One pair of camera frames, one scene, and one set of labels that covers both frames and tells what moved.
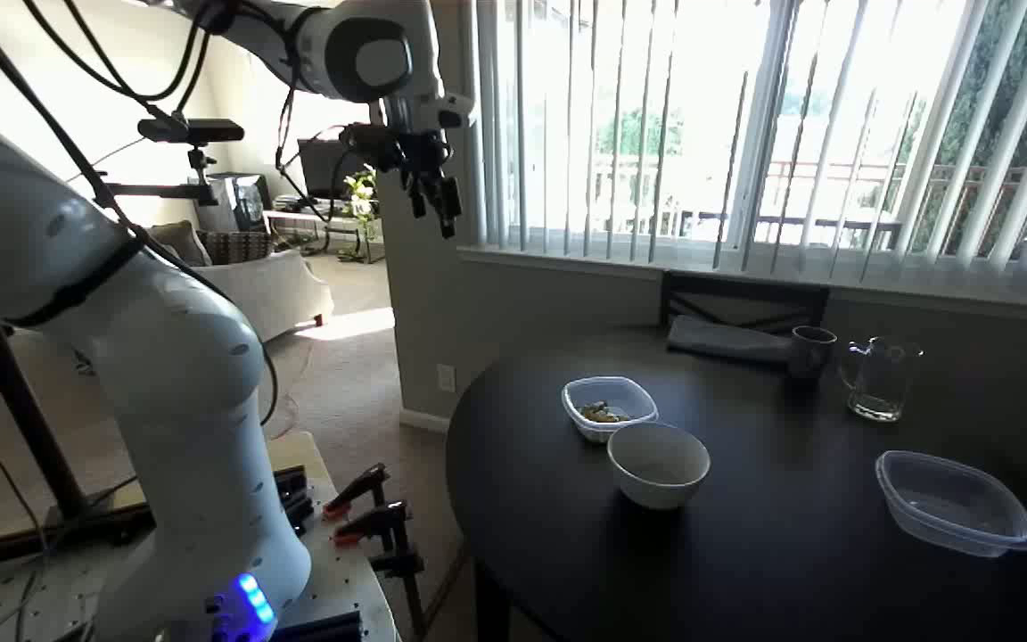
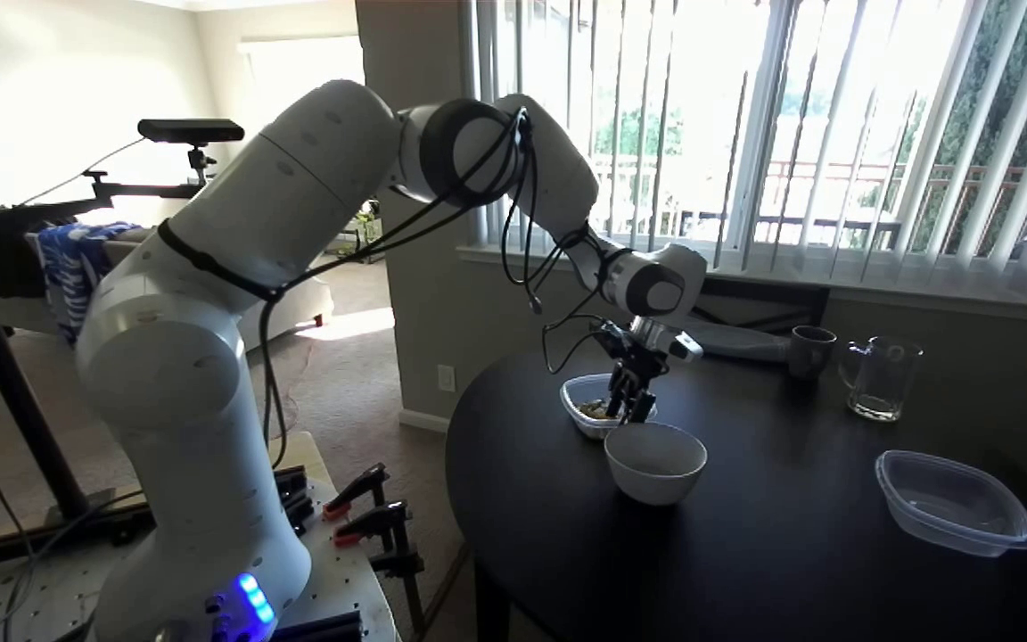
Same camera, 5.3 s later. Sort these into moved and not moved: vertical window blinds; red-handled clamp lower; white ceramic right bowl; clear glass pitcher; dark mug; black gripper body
Moved: black gripper body
Not moved: white ceramic right bowl; red-handled clamp lower; vertical window blinds; dark mug; clear glass pitcher
